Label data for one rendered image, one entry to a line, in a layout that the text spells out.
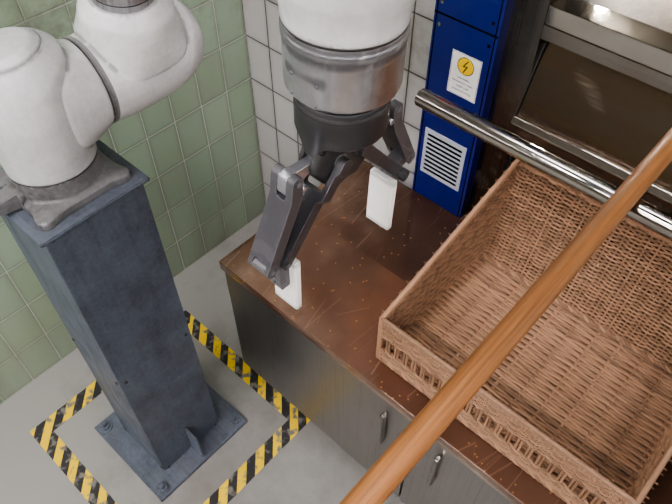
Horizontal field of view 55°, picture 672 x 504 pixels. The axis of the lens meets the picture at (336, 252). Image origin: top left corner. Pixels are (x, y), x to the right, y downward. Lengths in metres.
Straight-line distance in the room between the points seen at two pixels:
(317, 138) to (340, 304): 1.02
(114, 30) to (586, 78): 0.86
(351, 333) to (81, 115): 0.72
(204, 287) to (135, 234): 1.04
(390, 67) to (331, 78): 0.04
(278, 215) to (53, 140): 0.64
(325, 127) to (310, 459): 1.53
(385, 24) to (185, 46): 0.77
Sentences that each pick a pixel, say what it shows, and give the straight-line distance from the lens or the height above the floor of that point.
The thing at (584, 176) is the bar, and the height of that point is 1.17.
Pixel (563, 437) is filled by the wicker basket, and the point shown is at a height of 0.59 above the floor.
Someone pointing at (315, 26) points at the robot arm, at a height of 1.58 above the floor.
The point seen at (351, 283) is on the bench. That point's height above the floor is 0.58.
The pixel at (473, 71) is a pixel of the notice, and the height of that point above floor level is 1.00.
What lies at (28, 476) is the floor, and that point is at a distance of 2.10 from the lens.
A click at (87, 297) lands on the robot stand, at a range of 1.30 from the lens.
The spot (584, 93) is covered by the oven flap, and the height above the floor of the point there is 1.04.
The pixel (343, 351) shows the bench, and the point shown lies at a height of 0.58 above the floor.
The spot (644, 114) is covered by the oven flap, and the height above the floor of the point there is 1.04.
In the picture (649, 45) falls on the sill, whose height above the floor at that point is 1.18.
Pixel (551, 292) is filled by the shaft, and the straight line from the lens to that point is 0.77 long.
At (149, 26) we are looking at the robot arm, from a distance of 1.10.
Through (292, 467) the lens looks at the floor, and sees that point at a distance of 1.93.
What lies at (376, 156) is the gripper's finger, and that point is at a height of 1.42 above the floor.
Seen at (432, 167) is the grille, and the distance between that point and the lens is 1.65.
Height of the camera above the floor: 1.79
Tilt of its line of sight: 50 degrees down
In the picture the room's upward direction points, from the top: straight up
